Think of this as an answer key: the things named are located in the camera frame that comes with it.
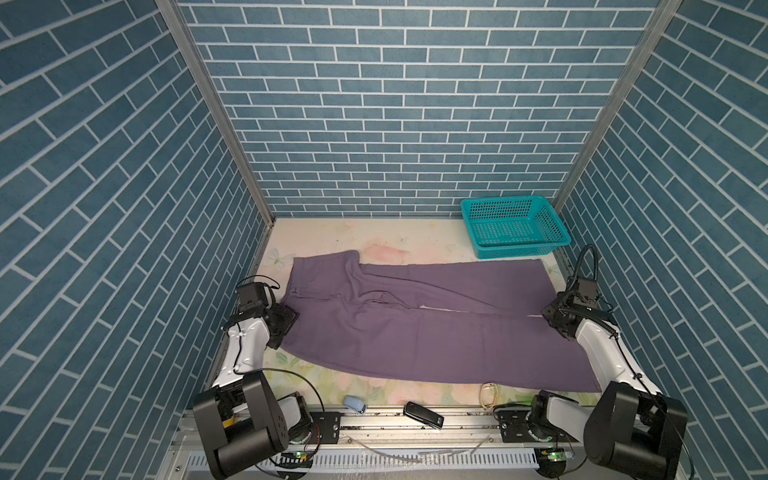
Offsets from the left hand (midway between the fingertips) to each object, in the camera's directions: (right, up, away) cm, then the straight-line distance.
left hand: (291, 317), depth 87 cm
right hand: (+77, +2, 0) cm, 77 cm away
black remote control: (+38, -21, -13) cm, 45 cm away
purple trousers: (+57, -2, +6) cm, 57 cm away
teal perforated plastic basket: (+76, +29, +33) cm, 88 cm away
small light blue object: (+21, -18, -12) cm, 30 cm away
